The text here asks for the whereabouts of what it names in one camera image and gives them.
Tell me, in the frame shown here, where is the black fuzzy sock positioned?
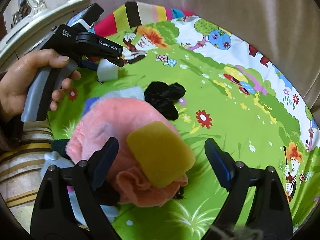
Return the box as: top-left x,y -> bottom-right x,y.
144,81 -> 185,120

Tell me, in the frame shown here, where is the white sponge block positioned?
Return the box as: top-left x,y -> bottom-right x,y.
97,59 -> 119,83

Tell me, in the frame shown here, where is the yellow sponge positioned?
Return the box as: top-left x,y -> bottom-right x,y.
126,121 -> 195,188

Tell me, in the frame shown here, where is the green cartoon print mat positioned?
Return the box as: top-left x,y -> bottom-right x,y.
48,15 -> 319,239

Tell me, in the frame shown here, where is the pink fleece cloth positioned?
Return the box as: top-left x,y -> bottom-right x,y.
66,98 -> 188,207

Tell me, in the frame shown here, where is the dark green knit cloth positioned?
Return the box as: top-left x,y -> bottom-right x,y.
52,139 -> 70,160

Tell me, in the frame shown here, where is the striped beige sofa cushion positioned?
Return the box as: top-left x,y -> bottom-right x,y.
1,120 -> 53,232

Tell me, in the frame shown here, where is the person's left hand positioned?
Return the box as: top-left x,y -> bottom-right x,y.
1,49 -> 69,122

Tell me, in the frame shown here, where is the beige pink curtain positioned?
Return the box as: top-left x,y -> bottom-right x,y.
95,0 -> 319,112

